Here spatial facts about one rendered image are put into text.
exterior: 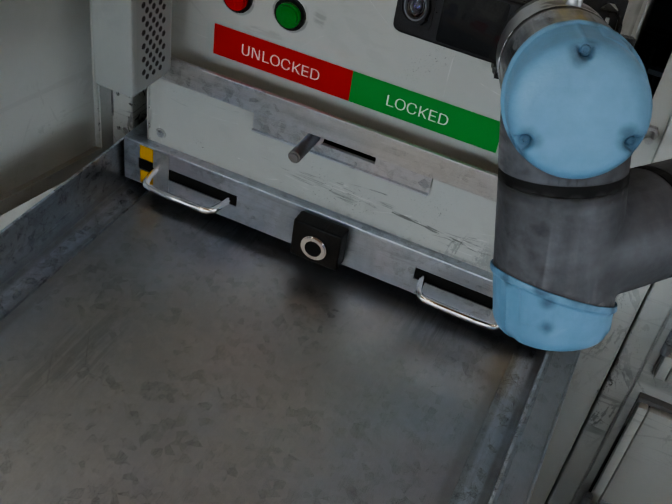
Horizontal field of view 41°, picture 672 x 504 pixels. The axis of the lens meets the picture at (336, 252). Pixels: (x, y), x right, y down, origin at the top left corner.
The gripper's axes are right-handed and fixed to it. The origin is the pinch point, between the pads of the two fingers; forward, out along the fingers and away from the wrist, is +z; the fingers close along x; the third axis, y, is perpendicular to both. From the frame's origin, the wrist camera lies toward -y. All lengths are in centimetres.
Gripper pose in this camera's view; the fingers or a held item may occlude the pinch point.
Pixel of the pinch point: (507, 2)
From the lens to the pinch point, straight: 82.0
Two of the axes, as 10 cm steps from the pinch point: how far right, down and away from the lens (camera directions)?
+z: 1.3, -4.0, 9.1
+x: 1.7, -8.9, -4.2
